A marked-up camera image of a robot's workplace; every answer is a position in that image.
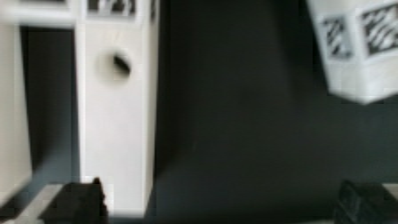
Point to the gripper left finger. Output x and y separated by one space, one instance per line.
68 204

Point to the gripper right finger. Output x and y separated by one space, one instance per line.
367 204

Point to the white chair back frame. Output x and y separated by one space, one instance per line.
116 26

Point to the white chair leg tagged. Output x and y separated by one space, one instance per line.
356 29

